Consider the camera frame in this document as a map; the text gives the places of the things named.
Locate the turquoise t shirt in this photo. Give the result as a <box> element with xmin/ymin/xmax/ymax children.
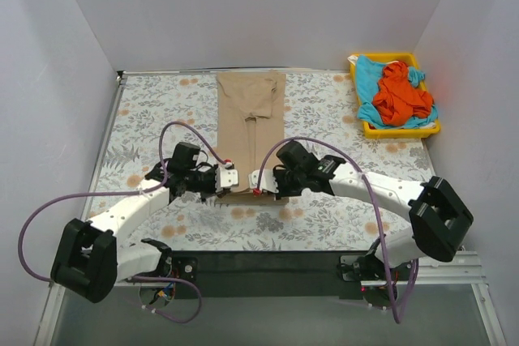
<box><xmin>354</xmin><ymin>54</ymin><xmax>438</xmax><ymax>130</ymax></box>

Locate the aluminium frame rail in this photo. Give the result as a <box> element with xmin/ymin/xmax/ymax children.
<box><xmin>50</xmin><ymin>251</ymin><xmax>487</xmax><ymax>288</ymax></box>

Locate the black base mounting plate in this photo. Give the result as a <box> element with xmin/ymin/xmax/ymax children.
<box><xmin>163</xmin><ymin>250</ymin><xmax>386</xmax><ymax>300</ymax></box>

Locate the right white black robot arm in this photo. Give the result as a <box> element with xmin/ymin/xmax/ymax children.
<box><xmin>273</xmin><ymin>140</ymin><xmax>474</xmax><ymax>280</ymax></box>

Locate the orange t shirt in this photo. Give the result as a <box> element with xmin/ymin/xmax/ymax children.
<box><xmin>372</xmin><ymin>61</ymin><xmax>434</xmax><ymax>127</ymax></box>

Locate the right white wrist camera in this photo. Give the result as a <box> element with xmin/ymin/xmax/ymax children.
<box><xmin>248</xmin><ymin>169</ymin><xmax>278</xmax><ymax>195</ymax></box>

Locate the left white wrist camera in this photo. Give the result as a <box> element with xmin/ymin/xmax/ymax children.
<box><xmin>215</xmin><ymin>160</ymin><xmax>239</xmax><ymax>197</ymax></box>

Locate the floral patterned table mat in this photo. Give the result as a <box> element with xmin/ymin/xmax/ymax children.
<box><xmin>97</xmin><ymin>72</ymin><xmax>434</xmax><ymax>250</ymax></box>

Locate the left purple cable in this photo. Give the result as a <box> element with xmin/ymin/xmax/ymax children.
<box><xmin>19</xmin><ymin>121</ymin><xmax>234</xmax><ymax>325</ymax></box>

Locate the beige t shirt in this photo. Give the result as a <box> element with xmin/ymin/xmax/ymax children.
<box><xmin>217</xmin><ymin>70</ymin><xmax>286</xmax><ymax>205</ymax></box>

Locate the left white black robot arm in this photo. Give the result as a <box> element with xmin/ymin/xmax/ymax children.
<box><xmin>50</xmin><ymin>142</ymin><xmax>223</xmax><ymax>303</ymax></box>

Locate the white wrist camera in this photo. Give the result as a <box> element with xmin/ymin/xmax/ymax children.
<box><xmin>248</xmin><ymin>169</ymin><xmax>278</xmax><ymax>195</ymax></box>
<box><xmin>215</xmin><ymin>160</ymin><xmax>239</xmax><ymax>197</ymax></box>

